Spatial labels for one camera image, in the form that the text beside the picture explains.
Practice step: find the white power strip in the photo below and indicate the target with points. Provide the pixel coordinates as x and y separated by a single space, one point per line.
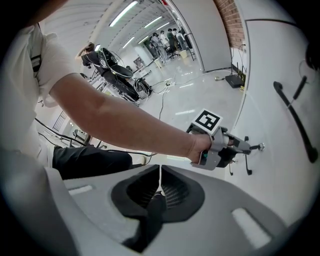
170 84

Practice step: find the ceiling light strip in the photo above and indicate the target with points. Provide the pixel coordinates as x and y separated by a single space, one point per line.
123 13
153 22
128 43

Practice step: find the white drawer front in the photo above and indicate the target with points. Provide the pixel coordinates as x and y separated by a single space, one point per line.
310 117

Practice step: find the person's left forearm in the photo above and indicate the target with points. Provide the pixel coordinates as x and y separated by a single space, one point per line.
125 125

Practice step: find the person's left hand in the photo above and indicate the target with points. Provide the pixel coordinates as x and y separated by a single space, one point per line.
200 145

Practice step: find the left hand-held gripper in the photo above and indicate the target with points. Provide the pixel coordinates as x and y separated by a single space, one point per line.
207 120

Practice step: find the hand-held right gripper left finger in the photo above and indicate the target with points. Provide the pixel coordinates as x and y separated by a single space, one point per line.
95 212

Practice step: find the person's black trousers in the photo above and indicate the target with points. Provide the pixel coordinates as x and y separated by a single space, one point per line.
95 160

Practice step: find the beige waste bin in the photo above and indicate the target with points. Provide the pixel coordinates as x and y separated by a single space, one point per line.
184 54

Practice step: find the black drawer key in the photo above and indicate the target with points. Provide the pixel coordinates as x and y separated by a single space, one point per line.
298 90
257 147

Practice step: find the person's torso in white shirt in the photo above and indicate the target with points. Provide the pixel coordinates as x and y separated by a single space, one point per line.
20 87

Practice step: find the black router with antennas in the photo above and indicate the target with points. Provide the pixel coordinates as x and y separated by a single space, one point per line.
233 81

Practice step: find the grey tall cabinet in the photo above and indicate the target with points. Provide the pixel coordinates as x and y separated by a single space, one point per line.
207 37

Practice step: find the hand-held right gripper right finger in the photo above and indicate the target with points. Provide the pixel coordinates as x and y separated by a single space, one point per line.
220 212

